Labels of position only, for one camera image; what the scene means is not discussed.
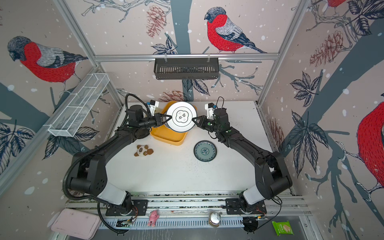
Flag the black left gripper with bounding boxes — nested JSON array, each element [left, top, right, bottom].
[[138, 113, 172, 130]]

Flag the white plate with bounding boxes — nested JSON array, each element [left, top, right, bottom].
[[166, 102, 197, 133]]

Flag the blue floral green plate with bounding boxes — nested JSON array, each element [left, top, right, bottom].
[[194, 141, 217, 162]]

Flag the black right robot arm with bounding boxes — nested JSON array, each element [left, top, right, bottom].
[[192, 103, 293, 214]]

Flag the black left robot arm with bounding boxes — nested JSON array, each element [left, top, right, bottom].
[[62, 100, 172, 213]]

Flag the yellow plastic bin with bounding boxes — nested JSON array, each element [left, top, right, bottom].
[[151, 101, 187, 146]]

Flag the pink small figurine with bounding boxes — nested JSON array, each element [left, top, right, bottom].
[[147, 210, 160, 227]]

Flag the pink rectangular tray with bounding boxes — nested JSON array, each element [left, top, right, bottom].
[[51, 209, 102, 240]]

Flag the green object at edge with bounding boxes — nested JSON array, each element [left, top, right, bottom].
[[272, 221, 294, 236]]

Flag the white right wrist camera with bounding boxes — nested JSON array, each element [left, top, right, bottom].
[[205, 103, 216, 120]]

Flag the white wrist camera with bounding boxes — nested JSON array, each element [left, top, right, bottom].
[[147, 100, 160, 116], [205, 103, 216, 120]]

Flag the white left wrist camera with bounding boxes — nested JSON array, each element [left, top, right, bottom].
[[147, 100, 160, 116]]

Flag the black hanging wire basket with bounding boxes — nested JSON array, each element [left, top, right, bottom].
[[154, 57, 220, 80]]

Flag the white wire mesh shelf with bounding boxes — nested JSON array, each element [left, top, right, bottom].
[[48, 73, 110, 137]]

